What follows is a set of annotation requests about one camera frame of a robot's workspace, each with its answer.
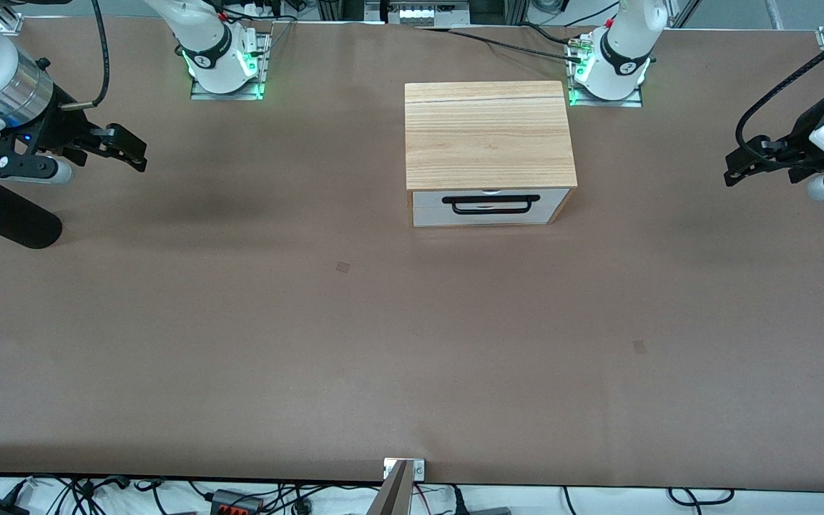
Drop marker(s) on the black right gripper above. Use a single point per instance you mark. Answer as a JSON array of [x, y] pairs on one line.
[[63, 126]]

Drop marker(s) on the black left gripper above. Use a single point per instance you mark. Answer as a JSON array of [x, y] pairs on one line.
[[801, 141]]

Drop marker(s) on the light wooden drawer cabinet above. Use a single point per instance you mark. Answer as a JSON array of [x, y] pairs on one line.
[[487, 136]]

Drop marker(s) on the black vase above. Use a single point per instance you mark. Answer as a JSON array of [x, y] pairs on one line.
[[11, 222]]

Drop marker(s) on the white power strip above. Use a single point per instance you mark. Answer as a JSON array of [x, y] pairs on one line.
[[426, 13]]

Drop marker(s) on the grey power strip orange switches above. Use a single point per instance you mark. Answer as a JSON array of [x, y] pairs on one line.
[[237, 504]]

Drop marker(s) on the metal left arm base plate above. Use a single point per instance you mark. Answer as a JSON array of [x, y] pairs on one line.
[[634, 102]]

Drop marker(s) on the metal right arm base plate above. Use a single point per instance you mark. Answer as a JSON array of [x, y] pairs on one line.
[[263, 64]]

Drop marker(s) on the small metal table bracket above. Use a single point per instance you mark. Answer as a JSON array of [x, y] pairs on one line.
[[419, 470]]

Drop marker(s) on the camera mounting pole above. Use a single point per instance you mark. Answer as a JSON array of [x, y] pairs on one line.
[[392, 497]]

